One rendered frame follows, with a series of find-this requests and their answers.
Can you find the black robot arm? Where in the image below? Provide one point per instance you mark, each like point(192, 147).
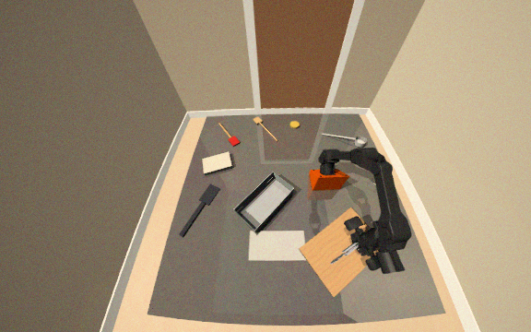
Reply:
point(391, 232)

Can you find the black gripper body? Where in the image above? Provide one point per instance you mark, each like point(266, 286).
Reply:
point(361, 237)

